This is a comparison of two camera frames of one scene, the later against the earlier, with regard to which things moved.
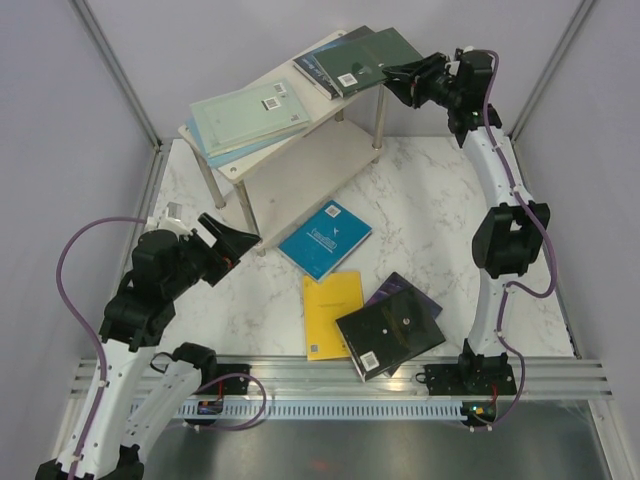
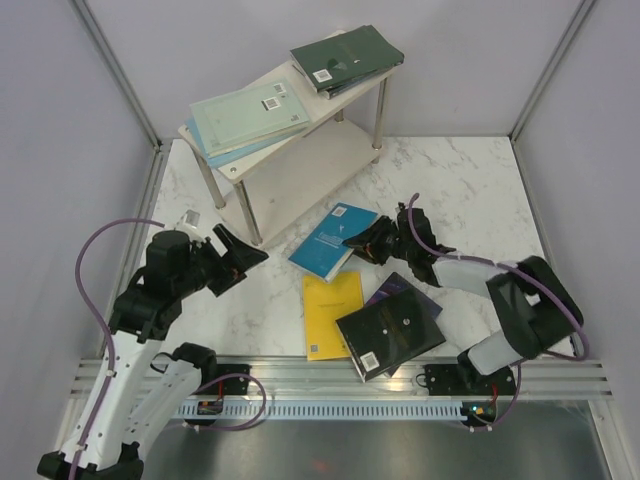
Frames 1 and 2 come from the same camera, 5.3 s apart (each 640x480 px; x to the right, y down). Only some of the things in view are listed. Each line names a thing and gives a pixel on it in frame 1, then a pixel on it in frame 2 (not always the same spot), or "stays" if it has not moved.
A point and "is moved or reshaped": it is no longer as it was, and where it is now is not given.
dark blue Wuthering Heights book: x=314 y=72 -> x=330 y=92
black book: x=388 y=333 stays
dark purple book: x=397 y=285 stays
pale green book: x=245 y=116 stays
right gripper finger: x=416 y=69 -> x=369 y=236
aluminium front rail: x=338 y=377 stays
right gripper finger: x=404 y=90 -> x=369 y=255
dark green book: x=360 y=63 is moved or reshaped
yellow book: x=327 y=300 stays
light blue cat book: x=217 y=159 stays
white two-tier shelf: x=269 y=193 stays
